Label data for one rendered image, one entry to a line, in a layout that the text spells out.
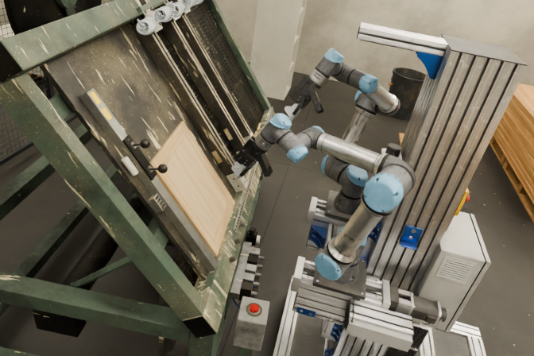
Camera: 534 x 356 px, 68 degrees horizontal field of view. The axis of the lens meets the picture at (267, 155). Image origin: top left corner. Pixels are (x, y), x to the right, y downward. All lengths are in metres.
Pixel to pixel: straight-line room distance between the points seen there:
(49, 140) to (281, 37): 4.62
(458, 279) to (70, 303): 1.68
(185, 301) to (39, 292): 0.68
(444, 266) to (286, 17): 4.38
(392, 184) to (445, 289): 0.84
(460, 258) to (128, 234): 1.35
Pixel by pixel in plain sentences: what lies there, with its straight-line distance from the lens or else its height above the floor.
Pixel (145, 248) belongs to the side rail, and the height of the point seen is 1.22.
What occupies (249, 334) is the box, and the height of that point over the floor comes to 0.85.
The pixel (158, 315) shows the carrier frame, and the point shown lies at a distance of 1.92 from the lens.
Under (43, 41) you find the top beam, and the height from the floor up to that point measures 1.88.
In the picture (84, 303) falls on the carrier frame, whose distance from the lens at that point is 2.00.
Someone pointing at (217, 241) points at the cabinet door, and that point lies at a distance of 2.04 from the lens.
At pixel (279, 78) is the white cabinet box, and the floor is 0.33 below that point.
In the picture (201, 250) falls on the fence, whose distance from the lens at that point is 1.87.
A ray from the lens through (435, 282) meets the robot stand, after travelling 2.01.
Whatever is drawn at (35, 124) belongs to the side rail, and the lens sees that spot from 1.47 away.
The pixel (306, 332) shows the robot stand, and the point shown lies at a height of 0.21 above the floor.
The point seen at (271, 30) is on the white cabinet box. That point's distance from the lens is 5.79.
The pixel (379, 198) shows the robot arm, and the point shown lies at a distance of 1.34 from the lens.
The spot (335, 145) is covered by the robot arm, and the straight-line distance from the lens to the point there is 1.54.
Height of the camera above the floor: 2.33
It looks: 31 degrees down
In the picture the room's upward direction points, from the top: 10 degrees clockwise
